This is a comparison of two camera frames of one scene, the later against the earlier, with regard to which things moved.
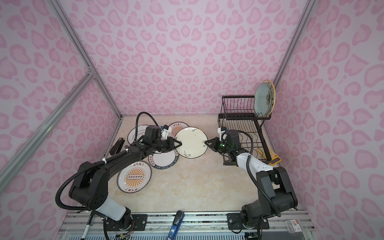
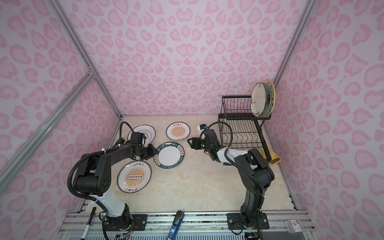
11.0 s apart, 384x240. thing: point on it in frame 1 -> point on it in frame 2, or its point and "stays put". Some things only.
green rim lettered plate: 164,160 stays put
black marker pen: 86,229 stays put
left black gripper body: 162,145 -> 146,152
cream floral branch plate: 193,140 -> 258,99
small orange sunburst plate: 177,127 stays put
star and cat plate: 273,97 stays put
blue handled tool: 177,222 stays put
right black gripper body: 221,146 -> 200,144
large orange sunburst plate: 134,178 stays put
